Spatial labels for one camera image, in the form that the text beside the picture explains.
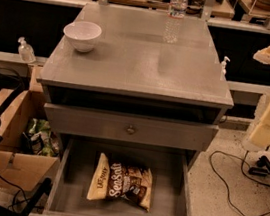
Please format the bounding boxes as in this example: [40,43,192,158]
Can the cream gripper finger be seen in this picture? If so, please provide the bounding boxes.
[253,45,270,64]

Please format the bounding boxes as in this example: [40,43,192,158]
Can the brown sea salt chip bag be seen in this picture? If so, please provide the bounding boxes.
[86,153,153,211]

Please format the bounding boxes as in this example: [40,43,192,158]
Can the grey wooden drawer cabinet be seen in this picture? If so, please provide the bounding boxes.
[16,0,246,216]

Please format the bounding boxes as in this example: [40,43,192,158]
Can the round metal drawer knob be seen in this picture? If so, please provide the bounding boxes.
[126,125,137,135]

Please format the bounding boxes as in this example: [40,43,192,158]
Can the open grey middle drawer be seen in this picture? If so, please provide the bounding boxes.
[30,136,191,216]

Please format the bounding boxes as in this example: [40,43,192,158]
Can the small white pump bottle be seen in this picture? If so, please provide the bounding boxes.
[220,56,230,76]

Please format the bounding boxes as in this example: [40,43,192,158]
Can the black tripod stand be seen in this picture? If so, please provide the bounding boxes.
[248,155,270,177]

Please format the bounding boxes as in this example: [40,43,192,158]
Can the clear plastic water bottle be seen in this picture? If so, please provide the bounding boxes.
[163,0,188,44]

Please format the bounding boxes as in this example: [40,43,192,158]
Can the white ceramic bowl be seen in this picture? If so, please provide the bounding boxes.
[63,21,102,53]

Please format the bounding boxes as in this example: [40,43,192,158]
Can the green snack bags in box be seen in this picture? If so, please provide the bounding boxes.
[21,118,59,157]

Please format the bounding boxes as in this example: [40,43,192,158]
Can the clear sanitizer pump bottle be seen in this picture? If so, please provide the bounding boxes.
[18,37,36,63]

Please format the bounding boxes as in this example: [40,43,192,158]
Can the open cardboard box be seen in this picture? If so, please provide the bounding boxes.
[0,70,60,191]

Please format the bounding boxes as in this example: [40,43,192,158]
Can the black floor cable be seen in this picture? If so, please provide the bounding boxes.
[200,145,270,216]

